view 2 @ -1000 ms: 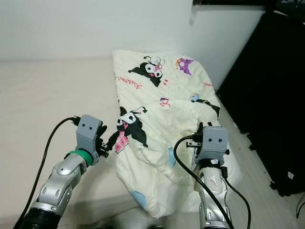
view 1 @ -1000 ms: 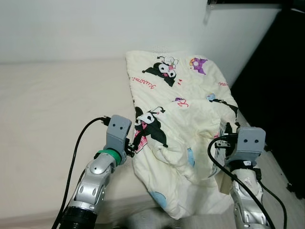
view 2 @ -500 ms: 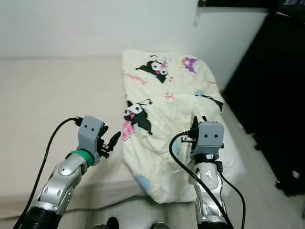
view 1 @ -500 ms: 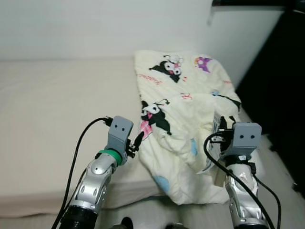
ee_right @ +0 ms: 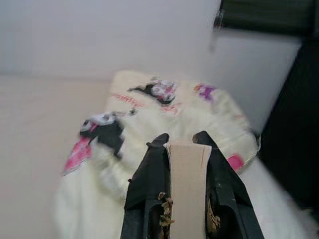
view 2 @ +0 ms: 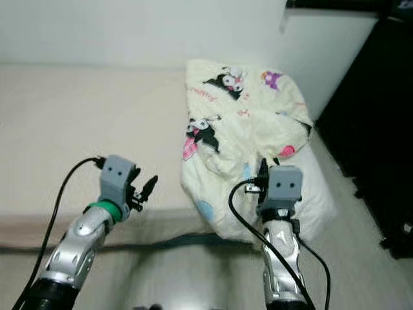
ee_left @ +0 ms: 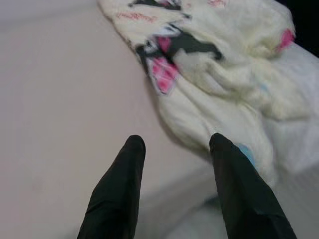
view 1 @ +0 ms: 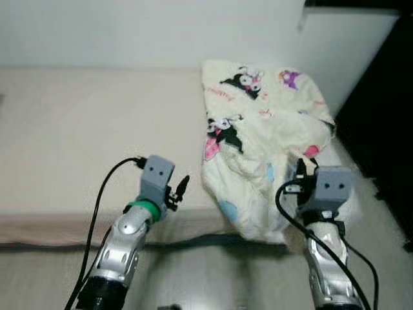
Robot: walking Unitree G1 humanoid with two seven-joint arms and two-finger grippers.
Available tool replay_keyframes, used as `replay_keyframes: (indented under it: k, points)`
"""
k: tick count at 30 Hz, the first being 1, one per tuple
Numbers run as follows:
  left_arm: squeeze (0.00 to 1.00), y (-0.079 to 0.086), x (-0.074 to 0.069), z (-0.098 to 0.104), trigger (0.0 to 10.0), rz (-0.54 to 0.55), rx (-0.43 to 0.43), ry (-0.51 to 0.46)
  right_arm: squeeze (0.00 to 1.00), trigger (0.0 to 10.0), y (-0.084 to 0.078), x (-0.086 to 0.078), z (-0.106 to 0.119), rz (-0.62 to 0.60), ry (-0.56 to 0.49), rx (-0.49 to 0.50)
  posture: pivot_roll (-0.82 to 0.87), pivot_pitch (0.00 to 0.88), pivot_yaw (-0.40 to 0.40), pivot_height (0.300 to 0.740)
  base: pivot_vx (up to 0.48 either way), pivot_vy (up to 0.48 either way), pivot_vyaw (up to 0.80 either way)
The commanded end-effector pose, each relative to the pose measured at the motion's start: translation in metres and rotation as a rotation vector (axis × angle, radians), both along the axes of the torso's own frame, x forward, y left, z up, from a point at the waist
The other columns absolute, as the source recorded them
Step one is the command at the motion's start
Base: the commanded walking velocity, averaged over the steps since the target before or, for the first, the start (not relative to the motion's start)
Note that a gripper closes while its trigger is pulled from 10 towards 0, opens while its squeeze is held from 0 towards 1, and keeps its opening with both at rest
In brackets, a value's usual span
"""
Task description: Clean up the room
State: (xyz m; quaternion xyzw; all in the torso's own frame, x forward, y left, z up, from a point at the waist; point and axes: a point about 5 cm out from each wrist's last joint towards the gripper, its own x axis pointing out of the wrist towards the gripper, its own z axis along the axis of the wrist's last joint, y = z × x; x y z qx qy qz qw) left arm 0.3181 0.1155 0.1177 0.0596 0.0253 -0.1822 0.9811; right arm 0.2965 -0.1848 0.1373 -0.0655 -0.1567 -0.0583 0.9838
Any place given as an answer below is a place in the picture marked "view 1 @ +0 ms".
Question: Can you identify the cream cartoon print quilt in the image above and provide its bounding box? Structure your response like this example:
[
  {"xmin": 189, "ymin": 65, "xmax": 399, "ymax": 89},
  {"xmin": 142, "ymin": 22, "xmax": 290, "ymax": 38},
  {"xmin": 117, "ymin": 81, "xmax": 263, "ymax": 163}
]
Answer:
[{"xmin": 200, "ymin": 59, "xmax": 336, "ymax": 245}]

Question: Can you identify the cream sheeted mattress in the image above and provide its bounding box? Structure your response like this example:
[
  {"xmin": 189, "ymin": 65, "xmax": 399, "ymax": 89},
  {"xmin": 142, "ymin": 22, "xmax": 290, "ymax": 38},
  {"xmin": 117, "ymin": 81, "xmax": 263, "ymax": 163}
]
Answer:
[{"xmin": 0, "ymin": 67, "xmax": 362, "ymax": 249}]

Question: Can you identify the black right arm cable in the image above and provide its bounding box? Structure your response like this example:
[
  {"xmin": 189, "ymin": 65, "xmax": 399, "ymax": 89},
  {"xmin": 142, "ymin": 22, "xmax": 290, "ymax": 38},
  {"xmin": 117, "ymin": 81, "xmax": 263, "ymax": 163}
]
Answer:
[{"xmin": 276, "ymin": 180, "xmax": 380, "ymax": 310}]

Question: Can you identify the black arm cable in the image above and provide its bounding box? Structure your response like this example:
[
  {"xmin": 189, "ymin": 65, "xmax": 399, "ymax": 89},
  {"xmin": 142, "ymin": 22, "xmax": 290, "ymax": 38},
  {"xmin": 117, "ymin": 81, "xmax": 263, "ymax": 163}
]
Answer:
[
  {"xmin": 276, "ymin": 180, "xmax": 380, "ymax": 310},
  {"xmin": 65, "ymin": 157, "xmax": 148, "ymax": 310}
]

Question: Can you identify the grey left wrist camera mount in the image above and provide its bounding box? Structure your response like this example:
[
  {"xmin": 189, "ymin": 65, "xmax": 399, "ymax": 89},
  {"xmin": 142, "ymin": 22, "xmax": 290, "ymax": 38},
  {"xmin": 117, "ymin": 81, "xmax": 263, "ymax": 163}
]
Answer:
[{"xmin": 139, "ymin": 155, "xmax": 175, "ymax": 207}]

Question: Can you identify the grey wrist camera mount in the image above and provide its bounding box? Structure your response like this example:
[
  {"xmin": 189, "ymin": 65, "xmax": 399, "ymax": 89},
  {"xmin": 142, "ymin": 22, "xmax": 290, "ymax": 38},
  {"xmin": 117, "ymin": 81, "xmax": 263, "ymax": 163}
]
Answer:
[
  {"xmin": 298, "ymin": 166, "xmax": 354, "ymax": 223},
  {"xmin": 139, "ymin": 155, "xmax": 175, "ymax": 207}
]

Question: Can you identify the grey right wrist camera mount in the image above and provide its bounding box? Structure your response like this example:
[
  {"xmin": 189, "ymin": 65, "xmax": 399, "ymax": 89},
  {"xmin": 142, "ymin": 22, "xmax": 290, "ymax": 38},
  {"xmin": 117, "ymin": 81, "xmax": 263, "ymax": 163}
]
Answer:
[{"xmin": 298, "ymin": 166, "xmax": 354, "ymax": 223}]

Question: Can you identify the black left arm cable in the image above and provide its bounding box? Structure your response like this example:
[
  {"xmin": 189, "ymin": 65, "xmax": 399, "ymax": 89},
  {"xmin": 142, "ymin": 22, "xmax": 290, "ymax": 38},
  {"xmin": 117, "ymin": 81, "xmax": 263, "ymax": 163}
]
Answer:
[{"xmin": 65, "ymin": 157, "xmax": 148, "ymax": 310}]

